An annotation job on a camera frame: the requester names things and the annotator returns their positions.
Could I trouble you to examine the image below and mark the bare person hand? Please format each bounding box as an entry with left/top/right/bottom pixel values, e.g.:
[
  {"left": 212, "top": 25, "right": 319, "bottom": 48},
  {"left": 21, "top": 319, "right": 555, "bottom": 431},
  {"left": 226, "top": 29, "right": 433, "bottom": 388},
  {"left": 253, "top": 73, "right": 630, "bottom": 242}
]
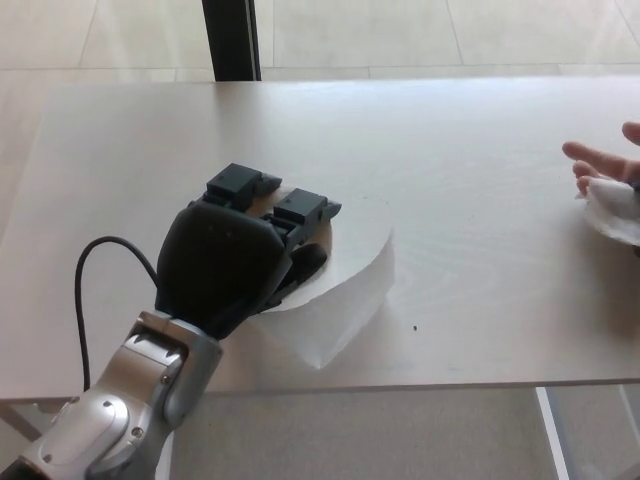
[{"left": 562, "top": 121, "right": 640, "bottom": 196}]

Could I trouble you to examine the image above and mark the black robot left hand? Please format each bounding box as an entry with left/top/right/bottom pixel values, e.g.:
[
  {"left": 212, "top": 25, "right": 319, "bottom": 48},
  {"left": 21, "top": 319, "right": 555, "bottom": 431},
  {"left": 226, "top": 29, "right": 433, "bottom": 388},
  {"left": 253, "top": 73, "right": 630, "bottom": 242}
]
[{"left": 153, "top": 162, "right": 344, "bottom": 342}]

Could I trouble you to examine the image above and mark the torn toilet paper piece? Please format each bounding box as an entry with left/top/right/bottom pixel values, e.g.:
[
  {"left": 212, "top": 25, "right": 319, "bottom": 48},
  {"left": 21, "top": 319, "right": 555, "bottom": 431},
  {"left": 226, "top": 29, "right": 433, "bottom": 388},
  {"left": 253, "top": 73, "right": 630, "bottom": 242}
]
[{"left": 573, "top": 175, "right": 640, "bottom": 247}]

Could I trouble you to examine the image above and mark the white toilet paper roll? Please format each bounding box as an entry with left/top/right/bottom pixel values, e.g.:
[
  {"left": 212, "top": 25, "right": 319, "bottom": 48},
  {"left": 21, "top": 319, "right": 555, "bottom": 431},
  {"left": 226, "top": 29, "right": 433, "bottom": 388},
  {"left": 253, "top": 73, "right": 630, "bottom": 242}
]
[{"left": 252, "top": 185, "right": 397, "bottom": 371}]

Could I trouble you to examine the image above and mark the white metal table leg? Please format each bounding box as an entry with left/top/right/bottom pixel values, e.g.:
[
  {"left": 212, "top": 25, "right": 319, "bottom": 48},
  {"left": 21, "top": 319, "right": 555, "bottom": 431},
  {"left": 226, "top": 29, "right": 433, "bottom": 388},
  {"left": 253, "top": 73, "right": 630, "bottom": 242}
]
[
  {"left": 154, "top": 429, "right": 175, "bottom": 480},
  {"left": 534, "top": 387, "right": 571, "bottom": 480}
]

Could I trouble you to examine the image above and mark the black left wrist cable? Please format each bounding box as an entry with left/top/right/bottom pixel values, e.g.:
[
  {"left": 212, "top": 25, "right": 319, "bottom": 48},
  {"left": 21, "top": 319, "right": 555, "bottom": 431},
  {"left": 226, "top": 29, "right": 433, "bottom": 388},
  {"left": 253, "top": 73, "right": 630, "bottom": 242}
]
[{"left": 74, "top": 237, "right": 160, "bottom": 391}]

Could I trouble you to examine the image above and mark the black vertical door frame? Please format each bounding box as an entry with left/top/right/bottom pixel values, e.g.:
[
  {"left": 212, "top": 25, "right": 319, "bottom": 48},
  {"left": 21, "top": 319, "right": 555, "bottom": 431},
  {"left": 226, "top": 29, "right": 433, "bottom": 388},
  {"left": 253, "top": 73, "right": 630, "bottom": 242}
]
[{"left": 201, "top": 0, "right": 263, "bottom": 83}]

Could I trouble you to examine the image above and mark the white table frame brace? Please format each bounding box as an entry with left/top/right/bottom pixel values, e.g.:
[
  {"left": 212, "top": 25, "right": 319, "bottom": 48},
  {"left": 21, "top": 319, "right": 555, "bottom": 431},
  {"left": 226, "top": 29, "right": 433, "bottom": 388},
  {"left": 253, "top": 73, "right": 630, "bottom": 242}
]
[{"left": 0, "top": 399, "right": 66, "bottom": 441}]

